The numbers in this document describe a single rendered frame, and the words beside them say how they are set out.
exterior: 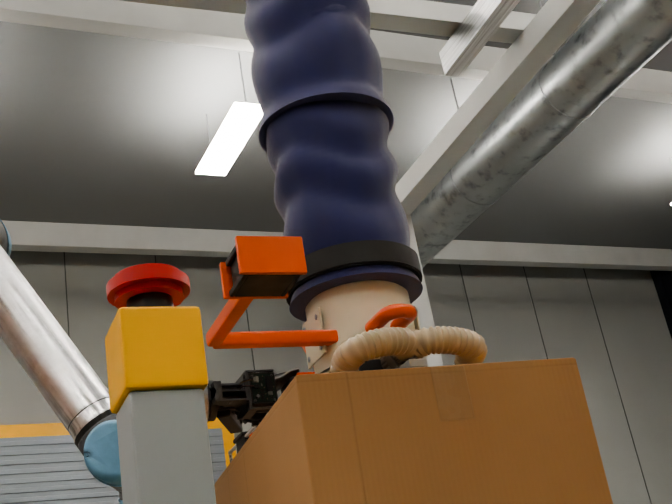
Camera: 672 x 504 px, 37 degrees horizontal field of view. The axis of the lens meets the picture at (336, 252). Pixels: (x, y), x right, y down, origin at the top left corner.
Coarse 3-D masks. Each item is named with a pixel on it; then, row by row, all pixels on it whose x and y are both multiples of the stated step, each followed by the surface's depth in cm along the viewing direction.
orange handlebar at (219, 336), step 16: (240, 304) 135; (400, 304) 149; (224, 320) 140; (384, 320) 150; (400, 320) 153; (208, 336) 147; (224, 336) 145; (240, 336) 150; (256, 336) 151; (272, 336) 152; (288, 336) 152; (304, 336) 153; (320, 336) 154; (336, 336) 155
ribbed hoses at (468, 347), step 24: (360, 336) 141; (384, 336) 141; (408, 336) 143; (432, 336) 145; (456, 336) 146; (480, 336) 149; (336, 360) 142; (360, 360) 140; (456, 360) 151; (480, 360) 148
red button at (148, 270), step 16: (128, 272) 84; (144, 272) 83; (160, 272) 84; (176, 272) 85; (112, 288) 84; (128, 288) 84; (144, 288) 84; (160, 288) 84; (176, 288) 85; (112, 304) 87; (128, 304) 85; (144, 304) 84; (160, 304) 84; (176, 304) 88
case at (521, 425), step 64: (320, 384) 127; (384, 384) 130; (448, 384) 132; (512, 384) 135; (576, 384) 137; (256, 448) 147; (320, 448) 124; (384, 448) 126; (448, 448) 128; (512, 448) 131; (576, 448) 133
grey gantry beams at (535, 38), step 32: (128, 0) 383; (160, 0) 386; (192, 0) 389; (224, 0) 392; (384, 0) 420; (416, 0) 427; (576, 0) 409; (416, 32) 432; (448, 32) 435; (512, 32) 443; (544, 32) 428; (512, 64) 450; (480, 96) 475; (512, 96) 468; (448, 128) 502; (480, 128) 490; (416, 160) 533; (448, 160) 515; (416, 192) 541
